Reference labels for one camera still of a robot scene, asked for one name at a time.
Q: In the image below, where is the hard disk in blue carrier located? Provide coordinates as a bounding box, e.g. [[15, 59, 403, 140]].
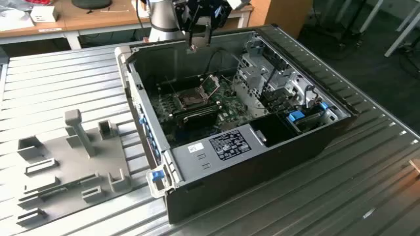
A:
[[284, 110, 326, 134]]

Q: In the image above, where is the white cardboard box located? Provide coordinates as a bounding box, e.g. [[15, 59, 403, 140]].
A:
[[30, 6, 59, 23]]

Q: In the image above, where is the black PC case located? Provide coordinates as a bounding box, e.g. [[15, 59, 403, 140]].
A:
[[114, 23, 363, 225]]

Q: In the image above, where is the white table leg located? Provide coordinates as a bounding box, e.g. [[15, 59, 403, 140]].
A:
[[383, 14, 420, 58], [359, 0, 384, 34]]

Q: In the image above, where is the black white rating label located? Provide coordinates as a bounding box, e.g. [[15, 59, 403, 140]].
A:
[[208, 129, 254, 161]]

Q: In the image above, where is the wooden desk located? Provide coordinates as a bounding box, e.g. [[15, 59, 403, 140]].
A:
[[0, 0, 68, 46], [60, 0, 255, 50]]

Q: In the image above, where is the grey power supply unit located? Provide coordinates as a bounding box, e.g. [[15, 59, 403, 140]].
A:
[[168, 123, 268, 184]]

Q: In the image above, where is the grey parts rack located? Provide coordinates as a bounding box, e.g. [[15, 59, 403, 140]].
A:
[[15, 109, 135, 228]]

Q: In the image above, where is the blue case latch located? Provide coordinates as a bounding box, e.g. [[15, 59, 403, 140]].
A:
[[151, 169, 166, 183]]

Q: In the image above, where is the green RAM stick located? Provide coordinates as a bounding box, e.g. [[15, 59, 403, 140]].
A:
[[39, 180, 84, 199]]

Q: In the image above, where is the small white sticker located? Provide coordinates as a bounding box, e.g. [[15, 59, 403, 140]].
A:
[[187, 143, 206, 154]]

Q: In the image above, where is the black graphics card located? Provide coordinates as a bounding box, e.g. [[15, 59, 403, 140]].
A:
[[179, 110, 220, 132]]

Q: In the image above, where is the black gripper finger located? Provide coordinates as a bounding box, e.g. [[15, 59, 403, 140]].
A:
[[204, 21, 214, 48], [186, 16, 200, 54]]

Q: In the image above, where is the silver perforated drive cage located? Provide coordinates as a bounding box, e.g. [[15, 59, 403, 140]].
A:
[[234, 53, 276, 116]]

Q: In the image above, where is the wooden cabinet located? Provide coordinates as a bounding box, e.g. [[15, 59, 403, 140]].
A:
[[250, 0, 312, 39]]

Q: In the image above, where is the green motherboard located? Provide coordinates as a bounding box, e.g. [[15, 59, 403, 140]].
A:
[[148, 73, 263, 148]]

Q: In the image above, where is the black round object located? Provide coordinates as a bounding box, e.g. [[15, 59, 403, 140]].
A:
[[71, 0, 114, 10]]

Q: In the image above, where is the black wire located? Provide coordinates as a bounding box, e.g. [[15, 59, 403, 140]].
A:
[[303, 85, 323, 109]]

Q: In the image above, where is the black wheeled stand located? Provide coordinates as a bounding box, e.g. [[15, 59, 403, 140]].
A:
[[304, 0, 368, 50]]

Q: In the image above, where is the CPU socket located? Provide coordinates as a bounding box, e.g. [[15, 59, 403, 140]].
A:
[[175, 88, 210, 111]]

